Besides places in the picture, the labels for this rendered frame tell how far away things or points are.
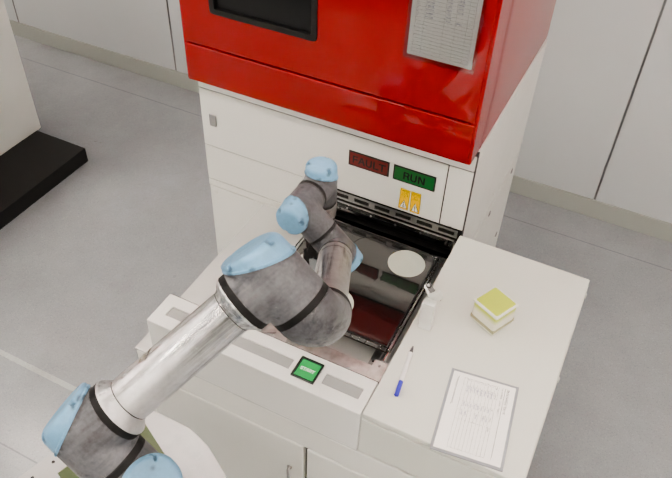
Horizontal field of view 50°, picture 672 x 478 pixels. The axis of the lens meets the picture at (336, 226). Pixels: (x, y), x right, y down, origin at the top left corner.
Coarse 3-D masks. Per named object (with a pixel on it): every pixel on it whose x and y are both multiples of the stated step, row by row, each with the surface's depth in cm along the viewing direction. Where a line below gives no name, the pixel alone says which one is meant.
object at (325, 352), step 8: (264, 328) 177; (272, 328) 177; (272, 336) 175; (296, 344) 173; (312, 352) 172; (320, 352) 172; (328, 352) 172; (336, 352) 172; (328, 360) 170; (336, 360) 170; (344, 360) 170; (352, 360) 170; (352, 368) 169; (360, 368) 169; (368, 368) 169
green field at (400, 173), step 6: (396, 168) 188; (402, 168) 187; (396, 174) 189; (402, 174) 188; (408, 174) 187; (414, 174) 186; (420, 174) 185; (402, 180) 189; (408, 180) 188; (414, 180) 187; (420, 180) 186; (426, 180) 186; (432, 180) 185; (420, 186) 188; (426, 186) 187; (432, 186) 186
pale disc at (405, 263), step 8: (392, 256) 194; (400, 256) 194; (408, 256) 194; (416, 256) 194; (392, 264) 192; (400, 264) 192; (408, 264) 192; (416, 264) 192; (424, 264) 192; (400, 272) 190; (408, 272) 190; (416, 272) 190
